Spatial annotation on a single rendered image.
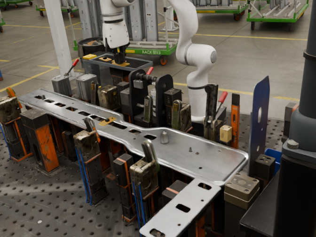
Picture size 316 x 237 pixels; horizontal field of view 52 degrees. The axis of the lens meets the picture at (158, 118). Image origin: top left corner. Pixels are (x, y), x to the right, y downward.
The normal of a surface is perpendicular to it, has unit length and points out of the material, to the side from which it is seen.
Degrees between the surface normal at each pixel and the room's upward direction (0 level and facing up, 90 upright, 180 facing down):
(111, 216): 0
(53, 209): 0
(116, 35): 91
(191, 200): 0
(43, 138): 90
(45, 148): 90
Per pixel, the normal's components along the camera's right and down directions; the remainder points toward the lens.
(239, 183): -0.08, -0.89
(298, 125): -0.88, 0.28
